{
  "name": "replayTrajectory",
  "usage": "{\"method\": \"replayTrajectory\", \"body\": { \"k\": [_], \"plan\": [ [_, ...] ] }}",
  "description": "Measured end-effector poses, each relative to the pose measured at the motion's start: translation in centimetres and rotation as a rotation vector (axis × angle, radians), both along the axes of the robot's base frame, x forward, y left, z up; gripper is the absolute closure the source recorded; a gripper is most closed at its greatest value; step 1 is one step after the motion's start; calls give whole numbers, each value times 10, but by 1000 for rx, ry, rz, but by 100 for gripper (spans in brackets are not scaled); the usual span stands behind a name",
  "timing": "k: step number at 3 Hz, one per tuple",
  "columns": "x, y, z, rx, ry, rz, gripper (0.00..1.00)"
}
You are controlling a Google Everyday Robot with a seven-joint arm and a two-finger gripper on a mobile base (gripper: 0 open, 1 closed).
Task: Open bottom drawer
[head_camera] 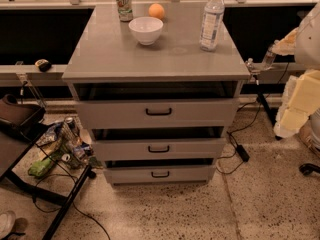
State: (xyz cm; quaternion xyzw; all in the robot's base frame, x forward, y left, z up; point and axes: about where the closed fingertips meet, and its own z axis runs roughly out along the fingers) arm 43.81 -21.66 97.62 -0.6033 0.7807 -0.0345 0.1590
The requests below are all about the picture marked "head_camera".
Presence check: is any grey bottom drawer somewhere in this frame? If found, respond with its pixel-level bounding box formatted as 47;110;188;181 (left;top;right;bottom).
104;165;215;185

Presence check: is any grey drawer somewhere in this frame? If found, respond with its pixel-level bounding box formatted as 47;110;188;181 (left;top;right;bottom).
104;165;215;185
75;98;239;129
92;138;226;161

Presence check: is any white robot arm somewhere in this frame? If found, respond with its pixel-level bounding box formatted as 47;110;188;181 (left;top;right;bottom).
272;2;320;154

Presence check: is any grey drawer cabinet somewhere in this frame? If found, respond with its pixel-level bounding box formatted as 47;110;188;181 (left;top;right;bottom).
63;3;249;170

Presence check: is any grey top drawer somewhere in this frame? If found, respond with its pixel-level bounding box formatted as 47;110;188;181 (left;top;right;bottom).
75;98;239;129

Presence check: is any grey middle drawer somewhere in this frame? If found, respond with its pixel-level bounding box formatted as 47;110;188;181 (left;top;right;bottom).
92;138;226;161

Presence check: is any white bowl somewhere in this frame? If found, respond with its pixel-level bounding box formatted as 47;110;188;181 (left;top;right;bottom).
129;17;163;45

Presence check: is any black power adapter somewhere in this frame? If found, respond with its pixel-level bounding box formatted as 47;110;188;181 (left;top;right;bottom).
236;145;250;162

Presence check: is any orange fruit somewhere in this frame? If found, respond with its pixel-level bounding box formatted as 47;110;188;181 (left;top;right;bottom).
148;3;165;20

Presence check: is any large clear water bottle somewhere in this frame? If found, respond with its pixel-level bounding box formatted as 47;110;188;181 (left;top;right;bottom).
199;0;225;51

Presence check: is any green soda can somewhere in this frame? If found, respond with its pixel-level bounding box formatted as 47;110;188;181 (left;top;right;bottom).
116;0;133;22

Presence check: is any black tripod stand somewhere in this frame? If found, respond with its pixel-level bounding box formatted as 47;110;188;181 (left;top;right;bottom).
245;58;276;126

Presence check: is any small clear water bottle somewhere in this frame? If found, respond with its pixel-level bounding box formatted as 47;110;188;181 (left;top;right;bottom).
262;40;278;70

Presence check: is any black tape measure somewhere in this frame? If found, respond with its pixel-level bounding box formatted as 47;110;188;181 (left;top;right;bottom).
35;59;52;72

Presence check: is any green snack bag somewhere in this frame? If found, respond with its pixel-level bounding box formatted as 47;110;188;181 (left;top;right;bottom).
28;157;55;178

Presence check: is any brown bag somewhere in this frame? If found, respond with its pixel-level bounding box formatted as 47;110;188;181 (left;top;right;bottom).
0;94;45;140

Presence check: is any black side table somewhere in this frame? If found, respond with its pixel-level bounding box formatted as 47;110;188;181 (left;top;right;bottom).
0;122;97;240

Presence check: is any black chair base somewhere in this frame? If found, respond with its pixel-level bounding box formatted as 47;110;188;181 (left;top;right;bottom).
299;163;320;176

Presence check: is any white shoe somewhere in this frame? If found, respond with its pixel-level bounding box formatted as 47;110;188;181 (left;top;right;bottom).
0;211;16;240

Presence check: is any wire basket of snacks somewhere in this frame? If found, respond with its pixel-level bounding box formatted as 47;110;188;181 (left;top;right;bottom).
37;121;92;169

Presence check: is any black floor cable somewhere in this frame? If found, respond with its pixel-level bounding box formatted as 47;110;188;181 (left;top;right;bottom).
31;143;112;240

